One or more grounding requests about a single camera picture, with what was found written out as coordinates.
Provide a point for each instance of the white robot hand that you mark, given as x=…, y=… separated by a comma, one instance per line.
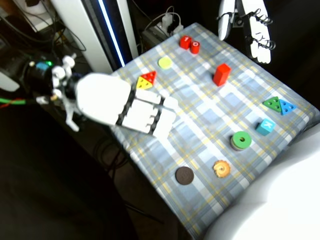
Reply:
x=105, y=100
x=260, y=32

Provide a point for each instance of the red wooden block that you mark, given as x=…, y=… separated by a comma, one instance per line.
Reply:
x=221, y=75

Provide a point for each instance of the yellow triangle block with holes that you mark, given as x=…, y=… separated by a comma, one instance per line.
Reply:
x=143, y=83

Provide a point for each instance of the green triangle block with holes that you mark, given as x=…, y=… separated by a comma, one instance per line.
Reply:
x=272, y=103

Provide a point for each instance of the blue triangle block with holes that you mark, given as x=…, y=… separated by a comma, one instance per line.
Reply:
x=287, y=108

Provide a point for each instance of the red cylinder with letter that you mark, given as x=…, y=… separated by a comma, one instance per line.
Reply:
x=195, y=48

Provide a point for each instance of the lime green toy cookie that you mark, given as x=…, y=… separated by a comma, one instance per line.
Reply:
x=165, y=63

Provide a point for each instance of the red cube with numeral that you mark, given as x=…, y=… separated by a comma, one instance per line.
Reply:
x=185, y=42

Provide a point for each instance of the white column with blue light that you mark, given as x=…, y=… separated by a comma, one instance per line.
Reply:
x=75, y=25

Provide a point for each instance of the white power strip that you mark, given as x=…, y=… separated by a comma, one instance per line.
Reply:
x=168, y=21

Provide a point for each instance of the teal letter cube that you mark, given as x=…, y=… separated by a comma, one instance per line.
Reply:
x=265, y=127

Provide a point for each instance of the blue plaid tablecloth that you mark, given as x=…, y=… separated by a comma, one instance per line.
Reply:
x=200, y=120

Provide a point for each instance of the dark brown toy cookie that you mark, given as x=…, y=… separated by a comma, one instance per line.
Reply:
x=184, y=176

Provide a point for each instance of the tan toy biscuit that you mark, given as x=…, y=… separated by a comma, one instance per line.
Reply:
x=221, y=170

